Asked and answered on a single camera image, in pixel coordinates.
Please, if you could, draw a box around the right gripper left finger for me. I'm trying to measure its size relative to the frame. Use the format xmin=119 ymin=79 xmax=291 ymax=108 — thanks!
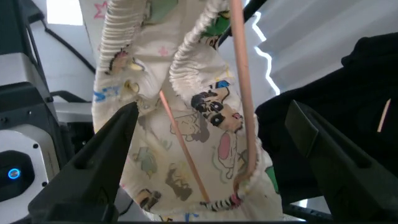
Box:
xmin=27 ymin=101 xmax=140 ymax=222

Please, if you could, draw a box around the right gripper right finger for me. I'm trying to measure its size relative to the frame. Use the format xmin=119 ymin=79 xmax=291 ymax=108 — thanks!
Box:
xmin=284 ymin=99 xmax=398 ymax=222

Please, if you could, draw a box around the pink clothes hanger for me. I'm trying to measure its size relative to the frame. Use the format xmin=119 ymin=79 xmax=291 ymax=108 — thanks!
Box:
xmin=376 ymin=98 xmax=392 ymax=133
xmin=158 ymin=0 xmax=258 ymax=203

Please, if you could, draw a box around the black garment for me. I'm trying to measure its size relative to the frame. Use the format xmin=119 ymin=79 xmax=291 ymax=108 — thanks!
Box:
xmin=254 ymin=32 xmax=398 ymax=206

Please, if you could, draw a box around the cream printed garment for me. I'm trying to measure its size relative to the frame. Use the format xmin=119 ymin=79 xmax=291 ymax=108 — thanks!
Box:
xmin=77 ymin=0 xmax=284 ymax=222

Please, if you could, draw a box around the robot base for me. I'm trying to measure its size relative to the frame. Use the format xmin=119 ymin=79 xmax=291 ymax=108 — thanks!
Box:
xmin=0 ymin=0 xmax=147 ymax=224

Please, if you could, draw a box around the white curtain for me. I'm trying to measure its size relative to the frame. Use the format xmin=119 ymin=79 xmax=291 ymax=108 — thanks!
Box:
xmin=242 ymin=0 xmax=398 ymax=96

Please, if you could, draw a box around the black cable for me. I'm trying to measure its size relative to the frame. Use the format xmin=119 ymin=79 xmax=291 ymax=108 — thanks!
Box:
xmin=43 ymin=26 xmax=96 ymax=75

